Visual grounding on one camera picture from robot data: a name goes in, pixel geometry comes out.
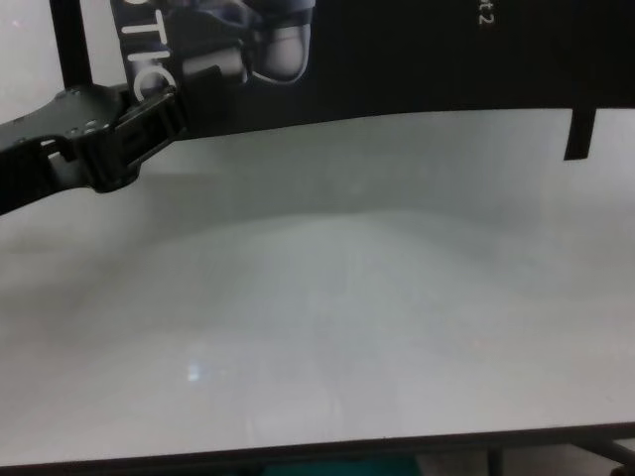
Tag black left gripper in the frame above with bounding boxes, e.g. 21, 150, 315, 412
0, 64, 224, 215

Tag black robot print poster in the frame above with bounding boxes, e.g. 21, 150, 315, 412
109, 0, 635, 145

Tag black tape frame outline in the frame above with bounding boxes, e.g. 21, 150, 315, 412
48, 0, 597, 161

